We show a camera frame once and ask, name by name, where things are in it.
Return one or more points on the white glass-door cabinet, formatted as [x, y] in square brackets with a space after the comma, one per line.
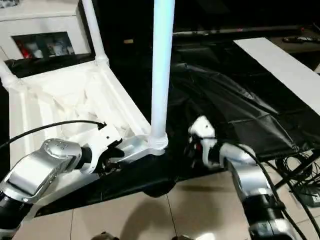
[37, 22]

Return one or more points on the black power adapter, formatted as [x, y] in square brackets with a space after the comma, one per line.
[310, 200]

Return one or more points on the white plastic table leg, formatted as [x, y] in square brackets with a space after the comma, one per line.
[161, 62]
[6, 75]
[96, 32]

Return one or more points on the small black flat device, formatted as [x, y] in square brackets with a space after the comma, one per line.
[297, 39]

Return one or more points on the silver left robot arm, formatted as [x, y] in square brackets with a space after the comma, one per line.
[50, 155]

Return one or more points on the white flat board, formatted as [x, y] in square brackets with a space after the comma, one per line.
[282, 67]

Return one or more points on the black stand leg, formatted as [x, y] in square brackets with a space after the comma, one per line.
[287, 178]

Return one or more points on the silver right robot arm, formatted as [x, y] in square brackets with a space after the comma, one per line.
[245, 170]

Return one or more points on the black table mat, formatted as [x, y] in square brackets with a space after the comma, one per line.
[225, 100]

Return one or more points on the dark robot foot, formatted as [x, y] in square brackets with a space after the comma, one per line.
[103, 236]

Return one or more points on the white plastic table top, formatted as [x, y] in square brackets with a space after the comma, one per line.
[50, 100]

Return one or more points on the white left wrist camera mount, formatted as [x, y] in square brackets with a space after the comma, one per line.
[105, 137]

